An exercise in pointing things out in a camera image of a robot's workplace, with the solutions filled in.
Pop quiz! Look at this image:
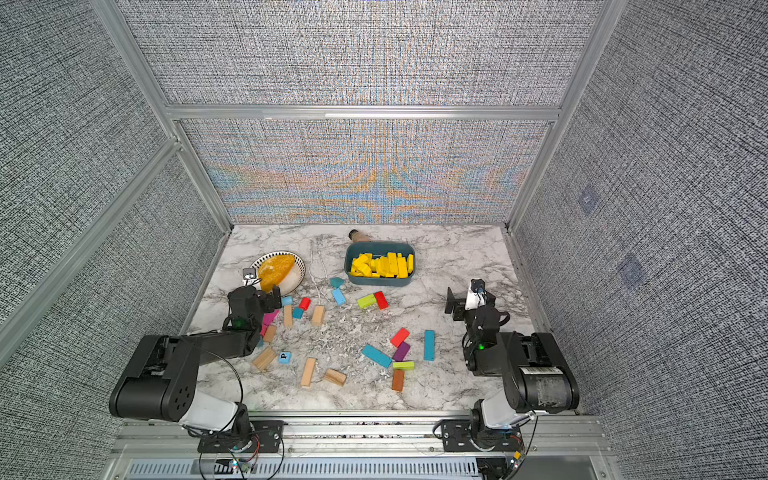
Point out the spice jar with black cap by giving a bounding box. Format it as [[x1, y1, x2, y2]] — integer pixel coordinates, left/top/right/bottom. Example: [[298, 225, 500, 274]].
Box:
[[348, 229, 372, 243]]

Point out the magenta long block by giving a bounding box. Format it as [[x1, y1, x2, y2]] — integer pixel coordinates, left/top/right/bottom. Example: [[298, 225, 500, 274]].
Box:
[[262, 310, 280, 327]]

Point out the natural wood block left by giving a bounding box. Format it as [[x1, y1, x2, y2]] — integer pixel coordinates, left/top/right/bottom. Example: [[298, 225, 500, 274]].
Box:
[[251, 347, 277, 372]]

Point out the natural wood block centre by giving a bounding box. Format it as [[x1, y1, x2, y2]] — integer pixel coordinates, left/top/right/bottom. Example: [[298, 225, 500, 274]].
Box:
[[311, 305, 326, 327]]

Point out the light blue flat block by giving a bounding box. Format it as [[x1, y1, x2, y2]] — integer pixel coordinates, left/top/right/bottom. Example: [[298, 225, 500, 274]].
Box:
[[332, 288, 346, 306]]

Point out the purple block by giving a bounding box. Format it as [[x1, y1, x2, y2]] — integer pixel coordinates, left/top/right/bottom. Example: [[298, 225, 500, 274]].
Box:
[[392, 342, 411, 362]]

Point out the red block lower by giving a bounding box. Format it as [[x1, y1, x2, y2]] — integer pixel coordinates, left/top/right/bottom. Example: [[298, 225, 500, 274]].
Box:
[[390, 328, 410, 348]]

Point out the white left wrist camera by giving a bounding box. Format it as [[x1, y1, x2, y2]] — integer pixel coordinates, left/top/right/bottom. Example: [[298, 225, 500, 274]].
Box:
[[242, 267, 260, 286]]

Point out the natural wood long block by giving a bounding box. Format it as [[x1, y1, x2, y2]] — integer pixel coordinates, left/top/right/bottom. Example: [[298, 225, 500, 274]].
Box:
[[283, 305, 293, 330]]

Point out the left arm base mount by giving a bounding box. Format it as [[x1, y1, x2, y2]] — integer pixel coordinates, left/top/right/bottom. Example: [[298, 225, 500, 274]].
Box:
[[197, 420, 285, 454]]

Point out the lime green block front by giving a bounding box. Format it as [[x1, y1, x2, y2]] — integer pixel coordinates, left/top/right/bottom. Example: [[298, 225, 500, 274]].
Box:
[[392, 361, 415, 371]]

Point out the red long block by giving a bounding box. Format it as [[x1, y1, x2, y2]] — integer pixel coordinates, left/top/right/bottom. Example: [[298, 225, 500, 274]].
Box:
[[374, 291, 389, 310]]

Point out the natural wood block front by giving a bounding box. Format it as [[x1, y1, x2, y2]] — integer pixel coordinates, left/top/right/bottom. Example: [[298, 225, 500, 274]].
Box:
[[300, 357, 317, 388]]

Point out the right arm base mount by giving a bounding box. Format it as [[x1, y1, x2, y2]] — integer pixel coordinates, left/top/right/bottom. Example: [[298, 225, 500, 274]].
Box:
[[433, 420, 525, 453]]

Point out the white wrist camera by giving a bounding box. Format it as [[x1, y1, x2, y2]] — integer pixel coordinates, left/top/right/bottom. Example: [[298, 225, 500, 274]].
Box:
[[465, 279, 488, 310], [242, 267, 260, 286]]

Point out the patterned white plate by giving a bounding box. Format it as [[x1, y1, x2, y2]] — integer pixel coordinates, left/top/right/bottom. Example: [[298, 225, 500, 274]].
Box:
[[243, 251, 306, 295]]

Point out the orange sesame bread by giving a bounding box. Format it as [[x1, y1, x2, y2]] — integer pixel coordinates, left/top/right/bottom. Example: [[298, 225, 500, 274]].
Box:
[[257, 254, 295, 293]]

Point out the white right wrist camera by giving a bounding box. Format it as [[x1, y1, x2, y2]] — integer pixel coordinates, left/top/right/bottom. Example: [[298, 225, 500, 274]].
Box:
[[465, 279, 488, 310]]

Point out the teal plastic bin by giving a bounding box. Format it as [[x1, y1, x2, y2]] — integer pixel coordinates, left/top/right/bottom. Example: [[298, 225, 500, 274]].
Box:
[[344, 241, 416, 287]]

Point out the teal flat block front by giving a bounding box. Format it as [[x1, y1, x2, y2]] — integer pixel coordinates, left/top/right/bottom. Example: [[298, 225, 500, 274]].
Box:
[[362, 345, 393, 369]]

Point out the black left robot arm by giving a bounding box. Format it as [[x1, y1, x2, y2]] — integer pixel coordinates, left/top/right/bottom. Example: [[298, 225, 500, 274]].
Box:
[[109, 285, 282, 437]]

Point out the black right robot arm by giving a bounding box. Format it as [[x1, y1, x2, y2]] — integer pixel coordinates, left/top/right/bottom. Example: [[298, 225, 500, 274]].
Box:
[[445, 279, 580, 434]]

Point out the orange brown block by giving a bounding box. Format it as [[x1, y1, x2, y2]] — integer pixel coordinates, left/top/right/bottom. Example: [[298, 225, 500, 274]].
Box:
[[391, 369, 405, 392]]

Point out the natural wood arch block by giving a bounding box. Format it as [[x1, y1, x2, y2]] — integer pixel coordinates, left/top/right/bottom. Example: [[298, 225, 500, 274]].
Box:
[[323, 368, 347, 387]]

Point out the teal long block right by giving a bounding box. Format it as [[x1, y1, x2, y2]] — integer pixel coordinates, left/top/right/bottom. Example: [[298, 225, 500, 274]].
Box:
[[423, 330, 436, 361]]

